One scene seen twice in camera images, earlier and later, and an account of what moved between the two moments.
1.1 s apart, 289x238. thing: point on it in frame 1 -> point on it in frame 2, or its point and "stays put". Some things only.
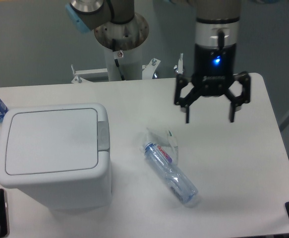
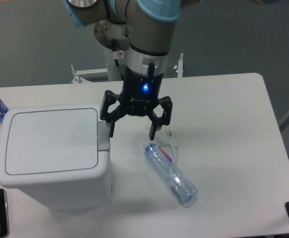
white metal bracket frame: x=150 y=71 stays put
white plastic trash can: x=58 y=153 stays put
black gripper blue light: x=213 y=74 -> x=140 y=93
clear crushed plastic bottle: x=185 y=191 stays put
